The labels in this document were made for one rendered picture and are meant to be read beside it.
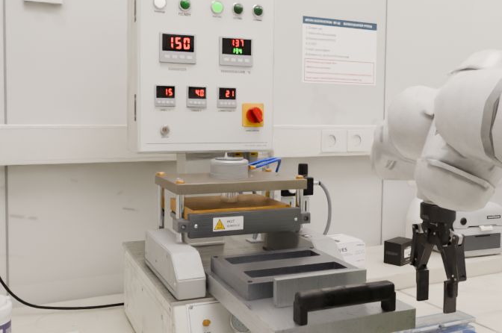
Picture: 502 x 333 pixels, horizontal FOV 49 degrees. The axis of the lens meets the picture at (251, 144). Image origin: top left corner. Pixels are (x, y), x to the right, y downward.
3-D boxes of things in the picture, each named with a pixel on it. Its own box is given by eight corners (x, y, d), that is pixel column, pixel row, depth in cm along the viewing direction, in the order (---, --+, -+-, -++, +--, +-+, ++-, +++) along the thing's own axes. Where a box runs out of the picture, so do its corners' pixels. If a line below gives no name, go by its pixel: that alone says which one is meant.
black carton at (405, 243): (382, 263, 166) (383, 240, 166) (397, 257, 173) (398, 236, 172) (400, 266, 162) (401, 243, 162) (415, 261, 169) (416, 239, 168)
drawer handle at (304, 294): (292, 320, 71) (293, 290, 71) (387, 306, 77) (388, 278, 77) (299, 326, 70) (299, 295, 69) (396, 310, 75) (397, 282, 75)
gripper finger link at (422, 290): (418, 271, 123) (416, 270, 124) (417, 302, 124) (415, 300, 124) (429, 269, 124) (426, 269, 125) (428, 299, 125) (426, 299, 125)
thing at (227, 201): (169, 216, 118) (169, 172, 117) (264, 210, 126) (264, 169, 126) (193, 232, 102) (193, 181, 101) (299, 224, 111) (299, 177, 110)
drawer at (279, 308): (201, 290, 95) (202, 246, 95) (311, 276, 104) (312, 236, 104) (274, 360, 68) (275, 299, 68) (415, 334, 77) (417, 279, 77)
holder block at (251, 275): (210, 270, 94) (210, 255, 94) (312, 260, 102) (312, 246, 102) (247, 301, 79) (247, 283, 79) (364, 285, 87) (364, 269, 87)
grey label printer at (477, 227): (408, 243, 193) (409, 195, 192) (454, 239, 200) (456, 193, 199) (458, 260, 170) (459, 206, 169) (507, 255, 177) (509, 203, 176)
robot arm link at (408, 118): (355, 120, 73) (407, 9, 74) (377, 146, 89) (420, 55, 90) (501, 178, 65) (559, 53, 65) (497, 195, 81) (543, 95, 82)
